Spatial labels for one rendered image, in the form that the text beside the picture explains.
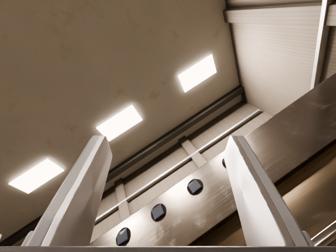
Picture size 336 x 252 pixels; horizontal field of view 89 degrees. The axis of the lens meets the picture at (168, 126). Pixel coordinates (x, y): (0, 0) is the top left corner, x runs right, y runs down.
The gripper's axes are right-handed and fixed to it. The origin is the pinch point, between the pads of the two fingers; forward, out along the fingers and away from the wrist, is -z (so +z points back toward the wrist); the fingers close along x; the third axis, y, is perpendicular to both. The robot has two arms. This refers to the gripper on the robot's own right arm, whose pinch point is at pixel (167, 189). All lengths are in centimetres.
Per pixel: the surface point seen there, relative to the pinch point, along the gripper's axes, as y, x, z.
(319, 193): 39, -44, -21
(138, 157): 447, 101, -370
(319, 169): 38, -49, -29
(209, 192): 51, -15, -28
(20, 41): 83, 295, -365
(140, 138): 392, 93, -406
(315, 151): 35, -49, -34
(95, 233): 580, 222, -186
